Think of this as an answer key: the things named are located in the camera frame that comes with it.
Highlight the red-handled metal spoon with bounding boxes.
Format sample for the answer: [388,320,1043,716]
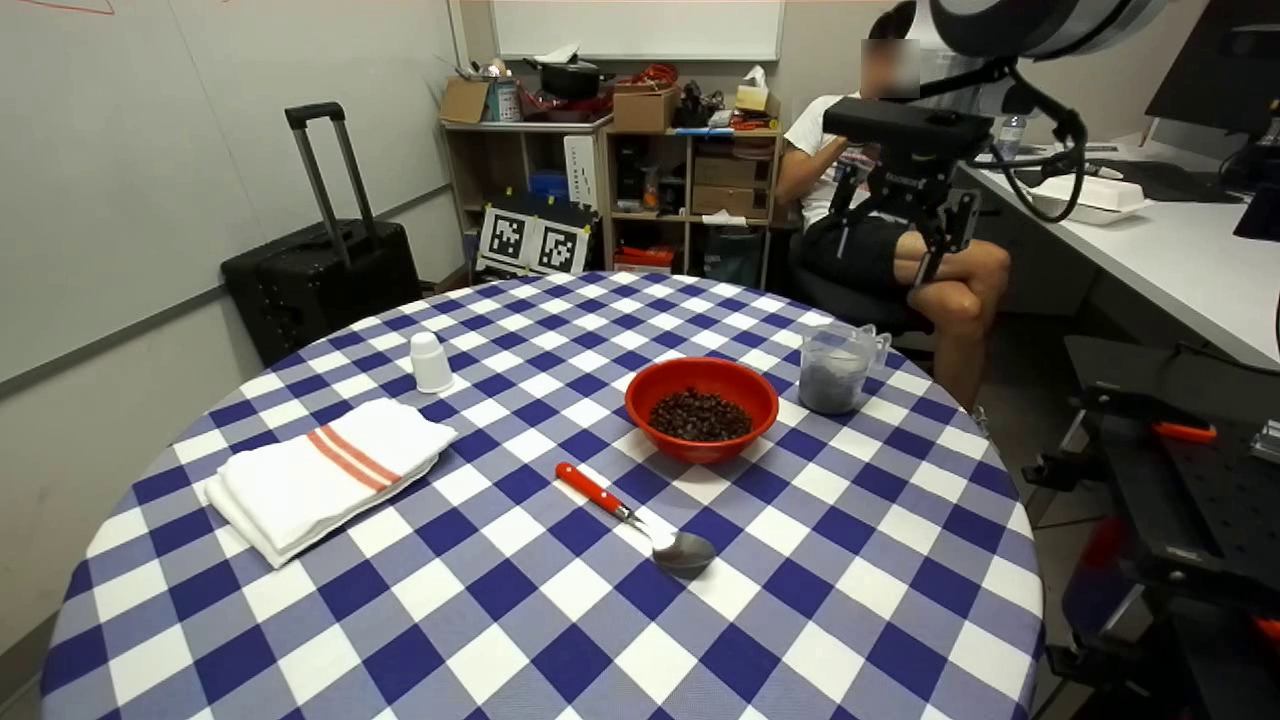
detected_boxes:
[557,465,714,580]

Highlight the white towel with orange stripes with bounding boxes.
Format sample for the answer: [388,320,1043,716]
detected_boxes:
[203,398,457,566]

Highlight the white takeout container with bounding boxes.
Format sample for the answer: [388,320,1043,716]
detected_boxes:
[1031,176,1151,226]

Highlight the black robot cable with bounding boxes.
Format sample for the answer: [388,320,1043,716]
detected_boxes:
[877,57,1092,226]

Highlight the wooden storage shelf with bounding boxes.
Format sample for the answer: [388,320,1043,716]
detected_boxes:
[442,62,782,286]

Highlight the dark monitor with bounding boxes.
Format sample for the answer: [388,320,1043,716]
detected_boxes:
[1148,0,1280,137]

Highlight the blue white checkered tablecloth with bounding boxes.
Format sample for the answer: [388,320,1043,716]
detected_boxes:
[42,271,1040,720]

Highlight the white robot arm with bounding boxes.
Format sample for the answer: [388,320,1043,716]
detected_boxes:
[810,0,1157,282]

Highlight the white desk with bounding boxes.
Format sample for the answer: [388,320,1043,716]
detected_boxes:
[939,141,1280,375]

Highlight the seated person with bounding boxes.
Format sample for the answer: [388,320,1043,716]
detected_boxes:
[773,0,1017,410]

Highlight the red bowl with beans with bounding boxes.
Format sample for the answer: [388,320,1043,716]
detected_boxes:
[623,355,782,465]

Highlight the black rolling suitcase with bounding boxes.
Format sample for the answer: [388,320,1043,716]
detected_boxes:
[221,100,419,362]

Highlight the clear plastic measuring jar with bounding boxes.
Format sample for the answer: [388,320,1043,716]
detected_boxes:
[800,323,888,414]

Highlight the fiducial marker board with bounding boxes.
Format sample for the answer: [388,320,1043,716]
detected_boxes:
[475,203,594,276]

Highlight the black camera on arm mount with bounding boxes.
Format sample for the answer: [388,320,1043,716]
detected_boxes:
[823,100,990,161]

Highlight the orange-handled tool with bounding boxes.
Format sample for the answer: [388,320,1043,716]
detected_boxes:
[1151,418,1222,447]

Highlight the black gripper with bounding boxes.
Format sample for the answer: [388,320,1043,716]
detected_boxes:
[827,153,981,282]

